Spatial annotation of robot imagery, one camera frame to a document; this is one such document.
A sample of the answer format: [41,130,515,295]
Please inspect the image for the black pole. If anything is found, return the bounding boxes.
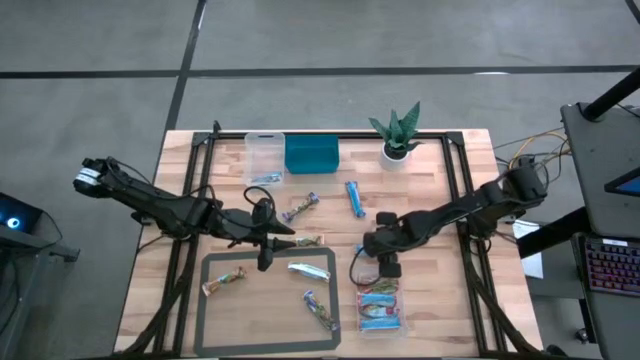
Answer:
[582,67,640,121]

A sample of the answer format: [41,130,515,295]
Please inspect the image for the clear tall plastic bin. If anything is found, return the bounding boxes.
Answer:
[244,130,287,193]

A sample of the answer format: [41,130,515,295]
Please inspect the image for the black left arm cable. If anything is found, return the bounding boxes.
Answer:
[243,185,277,221]

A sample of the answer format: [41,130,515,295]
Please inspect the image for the purple granola bar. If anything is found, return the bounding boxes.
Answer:
[281,191,321,224]
[302,288,341,332]

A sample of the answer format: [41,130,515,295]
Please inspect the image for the blue and silver granola bar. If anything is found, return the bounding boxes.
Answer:
[287,262,332,284]

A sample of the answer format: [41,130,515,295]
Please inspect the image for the black computer with blue light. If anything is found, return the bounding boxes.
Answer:
[0,192,44,246]

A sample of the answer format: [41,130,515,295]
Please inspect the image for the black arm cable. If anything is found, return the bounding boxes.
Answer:
[348,247,374,288]
[243,185,277,221]

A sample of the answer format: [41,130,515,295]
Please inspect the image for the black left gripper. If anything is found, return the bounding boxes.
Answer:
[214,198,298,273]

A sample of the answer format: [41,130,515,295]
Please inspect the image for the tan mat with grey border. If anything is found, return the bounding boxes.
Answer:
[193,248,343,358]

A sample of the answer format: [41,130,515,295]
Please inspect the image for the white paper sheet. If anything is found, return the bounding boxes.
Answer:
[512,219,545,280]

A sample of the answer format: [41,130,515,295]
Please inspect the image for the green plant in white pot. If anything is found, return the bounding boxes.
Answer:
[368,100,425,171]

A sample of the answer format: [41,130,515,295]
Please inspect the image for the teal plastic bin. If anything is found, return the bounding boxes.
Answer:
[284,133,340,175]

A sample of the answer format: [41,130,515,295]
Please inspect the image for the yellow and black floor cables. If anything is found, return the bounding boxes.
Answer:
[492,127,571,174]

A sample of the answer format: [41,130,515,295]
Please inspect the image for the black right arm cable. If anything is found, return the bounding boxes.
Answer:
[348,247,374,288]

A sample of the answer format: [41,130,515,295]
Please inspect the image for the black screen with blue display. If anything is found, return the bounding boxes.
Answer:
[603,167,640,199]

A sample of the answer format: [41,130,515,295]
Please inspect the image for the black aluminium table frame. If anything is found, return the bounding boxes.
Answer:
[112,119,546,360]

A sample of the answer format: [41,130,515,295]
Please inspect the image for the dark grey workstation desk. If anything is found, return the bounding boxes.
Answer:
[517,102,640,360]

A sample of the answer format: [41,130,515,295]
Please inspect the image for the grey side stand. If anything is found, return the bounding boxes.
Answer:
[0,208,81,360]

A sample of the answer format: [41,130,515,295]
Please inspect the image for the backlit computer keyboard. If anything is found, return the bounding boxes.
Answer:
[583,238,640,297]

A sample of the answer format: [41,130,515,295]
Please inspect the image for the clear shallow plastic container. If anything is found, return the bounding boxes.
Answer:
[353,263,409,340]

